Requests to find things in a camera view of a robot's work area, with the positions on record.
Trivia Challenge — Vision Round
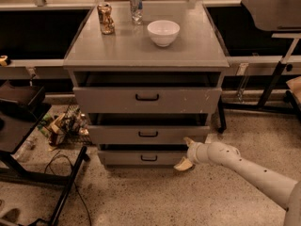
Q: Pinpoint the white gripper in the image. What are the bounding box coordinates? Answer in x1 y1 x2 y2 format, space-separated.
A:
174 137 206 171

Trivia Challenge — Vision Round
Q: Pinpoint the grey drawer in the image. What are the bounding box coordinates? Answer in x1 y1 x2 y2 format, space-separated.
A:
98 144 187 167
88 113 210 144
73 72 221 114

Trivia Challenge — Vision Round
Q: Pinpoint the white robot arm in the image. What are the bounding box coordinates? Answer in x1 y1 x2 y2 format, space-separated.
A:
174 137 301 226

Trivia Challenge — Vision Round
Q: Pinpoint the grey bottom drawer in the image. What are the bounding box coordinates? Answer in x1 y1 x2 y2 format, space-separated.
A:
98 144 187 167

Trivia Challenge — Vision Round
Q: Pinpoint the grey drawer cabinet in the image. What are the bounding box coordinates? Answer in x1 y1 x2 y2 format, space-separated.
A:
62 0 230 167

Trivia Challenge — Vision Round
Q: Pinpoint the grey top drawer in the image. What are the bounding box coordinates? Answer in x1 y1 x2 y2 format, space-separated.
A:
73 72 221 114

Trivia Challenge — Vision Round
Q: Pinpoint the white bowl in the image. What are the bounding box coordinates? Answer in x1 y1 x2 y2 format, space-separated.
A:
147 20 180 47

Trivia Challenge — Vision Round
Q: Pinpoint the silver soda can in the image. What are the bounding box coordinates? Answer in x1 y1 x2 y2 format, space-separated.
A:
130 0 143 25

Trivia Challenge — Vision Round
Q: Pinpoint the black chair right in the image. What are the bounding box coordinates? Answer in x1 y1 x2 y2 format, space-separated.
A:
207 0 301 133

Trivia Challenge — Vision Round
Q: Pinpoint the plastic bottle on floor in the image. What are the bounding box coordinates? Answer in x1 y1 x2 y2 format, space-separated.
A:
13 137 37 162

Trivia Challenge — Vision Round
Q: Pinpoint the yellow tape roll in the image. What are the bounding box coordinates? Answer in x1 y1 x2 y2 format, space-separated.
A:
0 56 8 67

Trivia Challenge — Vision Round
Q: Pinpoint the wire basket with trash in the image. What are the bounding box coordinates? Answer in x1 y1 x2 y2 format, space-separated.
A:
38 105 92 148

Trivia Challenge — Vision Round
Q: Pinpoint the black cable on floor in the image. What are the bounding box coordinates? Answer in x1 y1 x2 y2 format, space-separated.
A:
42 150 93 226

